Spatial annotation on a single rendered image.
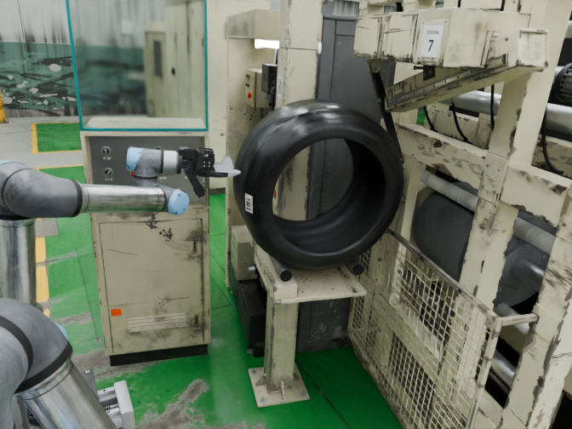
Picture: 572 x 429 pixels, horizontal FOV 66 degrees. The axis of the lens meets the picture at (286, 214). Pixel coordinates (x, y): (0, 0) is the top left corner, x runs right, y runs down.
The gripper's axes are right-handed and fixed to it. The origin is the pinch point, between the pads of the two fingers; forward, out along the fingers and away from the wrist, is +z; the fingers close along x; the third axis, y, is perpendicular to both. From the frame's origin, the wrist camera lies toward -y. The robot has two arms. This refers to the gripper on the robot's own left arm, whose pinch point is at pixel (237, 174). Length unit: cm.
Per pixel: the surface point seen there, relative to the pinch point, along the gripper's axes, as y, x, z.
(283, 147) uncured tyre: 13.3, -12.0, 11.2
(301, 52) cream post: 42, 26, 24
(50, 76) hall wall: -80, 860, -225
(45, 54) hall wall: -41, 860, -233
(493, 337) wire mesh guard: -23, -62, 65
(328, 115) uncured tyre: 24.7, -9.7, 25.3
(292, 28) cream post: 49, 26, 19
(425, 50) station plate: 48, -27, 43
